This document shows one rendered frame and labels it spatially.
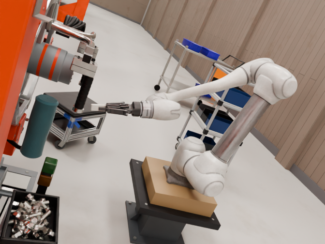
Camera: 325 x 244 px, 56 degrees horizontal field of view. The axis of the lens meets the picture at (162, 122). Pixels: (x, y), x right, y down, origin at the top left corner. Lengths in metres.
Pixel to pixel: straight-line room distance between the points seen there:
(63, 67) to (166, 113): 0.53
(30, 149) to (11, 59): 0.67
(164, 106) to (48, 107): 0.55
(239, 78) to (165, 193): 0.72
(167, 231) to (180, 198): 0.31
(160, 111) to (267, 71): 0.55
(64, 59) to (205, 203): 1.07
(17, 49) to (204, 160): 1.12
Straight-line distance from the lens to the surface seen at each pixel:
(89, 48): 1.15
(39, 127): 1.29
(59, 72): 1.31
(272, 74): 1.55
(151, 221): 1.88
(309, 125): 4.57
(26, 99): 1.54
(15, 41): 0.72
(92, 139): 2.67
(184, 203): 1.74
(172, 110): 1.51
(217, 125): 2.79
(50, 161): 1.04
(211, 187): 1.56
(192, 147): 1.71
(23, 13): 0.71
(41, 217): 0.98
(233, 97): 2.74
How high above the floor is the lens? 1.21
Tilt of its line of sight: 18 degrees down
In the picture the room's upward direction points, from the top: 24 degrees clockwise
